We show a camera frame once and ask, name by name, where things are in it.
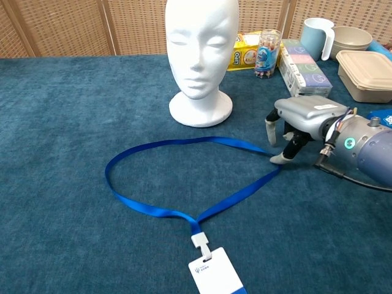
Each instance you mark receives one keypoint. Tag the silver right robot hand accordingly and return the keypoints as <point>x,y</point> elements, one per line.
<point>306,111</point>

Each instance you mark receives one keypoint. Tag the pastel tissue pack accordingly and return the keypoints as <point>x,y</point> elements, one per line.
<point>306,73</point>

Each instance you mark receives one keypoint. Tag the clear candy jar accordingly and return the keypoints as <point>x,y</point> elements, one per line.
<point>267,55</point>

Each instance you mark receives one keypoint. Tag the beige lidded lunch box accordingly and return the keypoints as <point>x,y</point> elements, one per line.
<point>367,73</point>

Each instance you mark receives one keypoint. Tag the light blue mug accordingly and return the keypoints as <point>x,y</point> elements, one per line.
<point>314,39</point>

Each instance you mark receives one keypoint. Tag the blue pink cookie box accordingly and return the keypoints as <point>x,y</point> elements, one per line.
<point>382,118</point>

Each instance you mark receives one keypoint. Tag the yellow biscuit package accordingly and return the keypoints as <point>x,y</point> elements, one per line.
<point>242,56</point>

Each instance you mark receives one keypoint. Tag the beige bowl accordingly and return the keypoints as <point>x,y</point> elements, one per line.
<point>352,38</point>

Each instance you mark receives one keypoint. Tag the blue cylinder tube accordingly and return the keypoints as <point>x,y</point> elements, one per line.
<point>381,50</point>

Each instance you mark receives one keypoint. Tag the white foam mannequin head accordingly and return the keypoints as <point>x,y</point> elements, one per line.
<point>200,61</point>

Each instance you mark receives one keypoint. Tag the blue table carpet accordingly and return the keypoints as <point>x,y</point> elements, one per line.
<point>61,137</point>

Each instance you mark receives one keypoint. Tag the woven wooden folding screen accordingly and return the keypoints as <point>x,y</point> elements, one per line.
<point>61,27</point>

